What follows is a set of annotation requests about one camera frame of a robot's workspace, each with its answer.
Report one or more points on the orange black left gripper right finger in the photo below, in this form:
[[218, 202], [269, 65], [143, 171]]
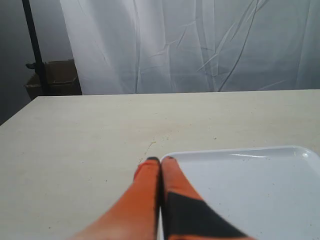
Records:
[[185, 215]]

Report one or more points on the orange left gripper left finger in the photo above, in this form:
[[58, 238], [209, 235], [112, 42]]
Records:
[[135, 215]]

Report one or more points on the white rectangular tray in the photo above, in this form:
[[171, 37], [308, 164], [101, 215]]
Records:
[[270, 193]]

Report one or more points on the brown cardboard box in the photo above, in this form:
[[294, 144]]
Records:
[[62, 78]]

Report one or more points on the white backdrop curtain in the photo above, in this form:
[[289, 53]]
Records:
[[181, 46]]

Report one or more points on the black metal stand pole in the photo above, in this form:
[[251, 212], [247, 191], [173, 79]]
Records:
[[38, 66]]

